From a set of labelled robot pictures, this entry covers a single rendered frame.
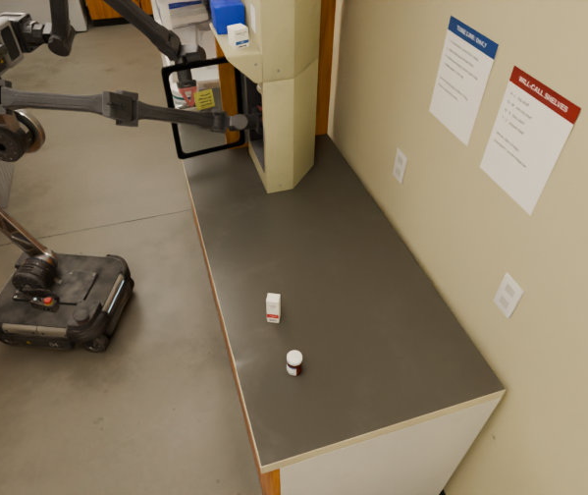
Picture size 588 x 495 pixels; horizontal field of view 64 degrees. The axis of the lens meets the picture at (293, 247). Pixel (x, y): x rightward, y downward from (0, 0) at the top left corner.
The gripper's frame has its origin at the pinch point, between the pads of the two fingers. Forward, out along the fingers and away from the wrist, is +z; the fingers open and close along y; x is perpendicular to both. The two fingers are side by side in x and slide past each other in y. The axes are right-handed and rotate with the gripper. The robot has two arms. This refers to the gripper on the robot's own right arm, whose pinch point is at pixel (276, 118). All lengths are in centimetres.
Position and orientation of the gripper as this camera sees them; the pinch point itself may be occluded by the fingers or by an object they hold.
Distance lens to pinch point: 194.8
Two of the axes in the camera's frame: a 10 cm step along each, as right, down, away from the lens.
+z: 9.4, -1.8, 2.8
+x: -0.5, 7.5, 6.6
